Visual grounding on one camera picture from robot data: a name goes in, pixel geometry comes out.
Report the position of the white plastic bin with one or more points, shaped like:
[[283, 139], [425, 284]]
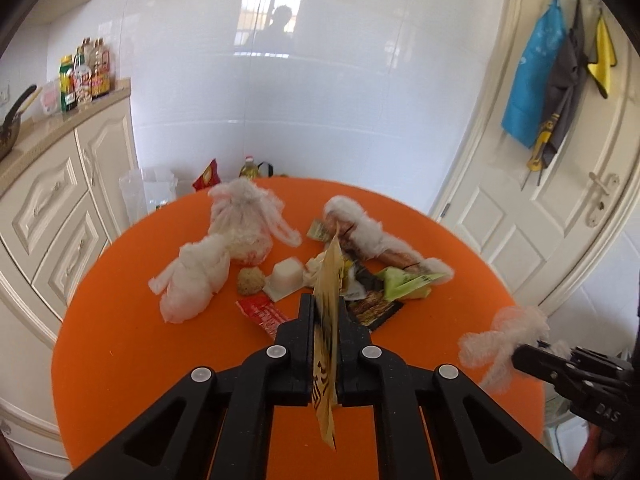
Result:
[[567, 425]]

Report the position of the cream kitchen cabinet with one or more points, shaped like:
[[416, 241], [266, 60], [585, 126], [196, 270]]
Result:
[[50, 195]]

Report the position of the cream door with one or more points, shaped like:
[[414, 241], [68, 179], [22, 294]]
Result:
[[500, 220]]

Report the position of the pink bag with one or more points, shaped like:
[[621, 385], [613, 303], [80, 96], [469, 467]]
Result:
[[51, 97]]

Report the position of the large plastic bag with food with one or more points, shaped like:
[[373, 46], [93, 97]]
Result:
[[245, 230]]

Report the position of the yellow snack packet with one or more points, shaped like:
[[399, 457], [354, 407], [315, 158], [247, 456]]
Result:
[[330, 270]]

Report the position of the small knotted white plastic bag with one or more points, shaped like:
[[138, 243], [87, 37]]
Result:
[[505, 330]]

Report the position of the long white bundle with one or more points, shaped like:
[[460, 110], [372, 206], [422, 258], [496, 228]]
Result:
[[370, 235]]

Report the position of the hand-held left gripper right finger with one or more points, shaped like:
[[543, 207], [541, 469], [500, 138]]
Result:
[[355, 360]]

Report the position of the green-label bottle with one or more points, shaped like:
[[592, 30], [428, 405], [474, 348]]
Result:
[[67, 85]]

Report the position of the white crumpled wrapper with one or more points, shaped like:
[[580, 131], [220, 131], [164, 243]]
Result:
[[315, 267]]

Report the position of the red bag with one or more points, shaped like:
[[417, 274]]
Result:
[[207, 177]]

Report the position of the red sauce sachet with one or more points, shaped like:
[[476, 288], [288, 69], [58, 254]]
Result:
[[262, 312]]

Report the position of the white plastic cup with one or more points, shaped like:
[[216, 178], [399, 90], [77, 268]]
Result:
[[286, 275]]

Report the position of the cooking oil bottle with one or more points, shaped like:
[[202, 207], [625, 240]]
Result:
[[248, 170]]

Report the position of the blue apron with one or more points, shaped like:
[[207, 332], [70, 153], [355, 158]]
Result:
[[535, 85]]

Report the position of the brown crumbly ball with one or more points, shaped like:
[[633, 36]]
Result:
[[250, 281]]

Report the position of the green packet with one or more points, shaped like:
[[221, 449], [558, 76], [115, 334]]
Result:
[[405, 282]]

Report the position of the black snack packet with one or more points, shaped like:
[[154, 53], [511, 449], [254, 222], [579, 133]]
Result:
[[375, 310]]

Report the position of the clear plastic bag on floor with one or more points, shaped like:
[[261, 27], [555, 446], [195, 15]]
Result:
[[150, 190]]

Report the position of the clear bottle red label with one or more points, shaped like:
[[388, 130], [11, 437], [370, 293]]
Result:
[[82, 82]]

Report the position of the crumpled white tissue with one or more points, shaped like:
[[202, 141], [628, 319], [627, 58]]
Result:
[[356, 282]]

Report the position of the yellow-green small packet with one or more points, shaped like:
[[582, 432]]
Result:
[[319, 231]]

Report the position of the door hinge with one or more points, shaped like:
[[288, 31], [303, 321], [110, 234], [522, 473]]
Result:
[[445, 211]]

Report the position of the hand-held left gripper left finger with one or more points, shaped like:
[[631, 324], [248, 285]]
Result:
[[297, 360]]

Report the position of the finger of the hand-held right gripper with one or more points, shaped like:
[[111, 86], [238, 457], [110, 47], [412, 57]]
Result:
[[535, 362], [557, 349]]

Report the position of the yellow cloth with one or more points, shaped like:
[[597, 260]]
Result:
[[602, 55]]

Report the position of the grey apron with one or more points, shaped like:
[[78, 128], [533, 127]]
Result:
[[565, 90]]

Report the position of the metal wok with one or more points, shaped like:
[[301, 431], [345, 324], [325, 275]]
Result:
[[10, 130]]

